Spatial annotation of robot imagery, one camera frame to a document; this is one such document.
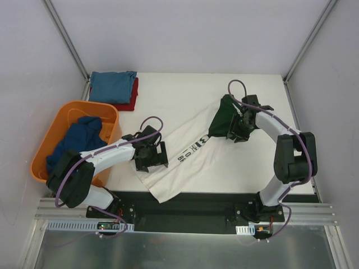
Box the white and green t-shirt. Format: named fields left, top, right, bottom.
left=132, top=94, right=244, bottom=203

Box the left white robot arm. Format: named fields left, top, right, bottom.
left=46, top=125, right=168, bottom=218

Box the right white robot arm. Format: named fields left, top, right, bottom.
left=227, top=95, right=317, bottom=223

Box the folded red t-shirt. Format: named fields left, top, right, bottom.
left=89, top=78, right=139, bottom=112

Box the orange plastic basket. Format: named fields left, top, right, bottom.
left=30, top=100, right=122, bottom=183

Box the dark blue t-shirt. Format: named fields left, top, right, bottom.
left=46, top=116, right=107, bottom=174

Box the folded light blue t-shirt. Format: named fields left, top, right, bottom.
left=89, top=71, right=137, bottom=104

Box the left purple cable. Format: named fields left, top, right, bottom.
left=54, top=116, right=165, bottom=247

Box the purple cable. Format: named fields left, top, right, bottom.
left=227, top=80, right=314, bottom=247
left=54, top=116, right=165, bottom=247

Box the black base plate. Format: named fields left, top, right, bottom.
left=84, top=190, right=320, bottom=235

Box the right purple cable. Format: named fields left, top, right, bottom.
left=227, top=80, right=314, bottom=247

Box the right white cable duct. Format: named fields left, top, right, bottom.
left=236, top=225, right=255, bottom=236

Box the white cable duct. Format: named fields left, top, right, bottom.
left=47, top=220, right=135, bottom=233
left=236, top=225, right=255, bottom=236

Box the aluminium front rail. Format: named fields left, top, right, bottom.
left=33, top=197, right=342, bottom=233

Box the left white cable duct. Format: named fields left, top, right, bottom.
left=47, top=220, right=135, bottom=233

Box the right aluminium frame post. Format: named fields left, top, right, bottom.
left=283, top=0, right=339, bottom=85

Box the aluminium frame post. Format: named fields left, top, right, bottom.
left=42, top=0, right=90, bottom=82
left=283, top=0, right=339, bottom=85

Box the left aluminium frame post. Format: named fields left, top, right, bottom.
left=42, top=0, right=90, bottom=82

